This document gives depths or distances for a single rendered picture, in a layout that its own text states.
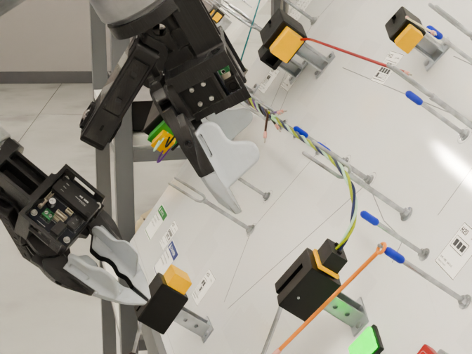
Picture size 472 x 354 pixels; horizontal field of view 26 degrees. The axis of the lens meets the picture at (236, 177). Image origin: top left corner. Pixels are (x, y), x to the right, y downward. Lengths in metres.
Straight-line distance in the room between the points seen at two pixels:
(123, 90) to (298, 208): 0.50
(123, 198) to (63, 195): 0.99
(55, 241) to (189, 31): 0.24
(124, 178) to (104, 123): 1.05
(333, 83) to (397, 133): 0.29
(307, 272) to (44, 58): 7.68
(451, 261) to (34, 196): 0.41
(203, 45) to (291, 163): 0.59
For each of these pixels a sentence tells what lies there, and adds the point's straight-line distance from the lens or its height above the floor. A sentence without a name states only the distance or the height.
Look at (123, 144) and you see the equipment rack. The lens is 1.98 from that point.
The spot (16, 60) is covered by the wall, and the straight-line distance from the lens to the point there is 8.70.
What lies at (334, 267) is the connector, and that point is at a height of 1.15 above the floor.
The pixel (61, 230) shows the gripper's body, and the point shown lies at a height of 1.20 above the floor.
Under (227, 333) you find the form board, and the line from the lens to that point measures 1.37.
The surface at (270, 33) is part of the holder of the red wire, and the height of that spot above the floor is 1.32.
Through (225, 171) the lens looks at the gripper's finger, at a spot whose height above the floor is 1.27.
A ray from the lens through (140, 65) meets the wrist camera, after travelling 0.94.
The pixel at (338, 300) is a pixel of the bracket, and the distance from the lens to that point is 1.08.
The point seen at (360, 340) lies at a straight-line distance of 1.06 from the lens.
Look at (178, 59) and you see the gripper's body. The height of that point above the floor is 1.37.
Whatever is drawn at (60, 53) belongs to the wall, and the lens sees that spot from 8.64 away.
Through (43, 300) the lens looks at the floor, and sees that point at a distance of 4.06.
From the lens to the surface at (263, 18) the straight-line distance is 6.38.
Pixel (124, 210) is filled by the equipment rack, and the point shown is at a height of 0.92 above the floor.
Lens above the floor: 1.52
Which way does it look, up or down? 15 degrees down
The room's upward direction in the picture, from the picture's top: straight up
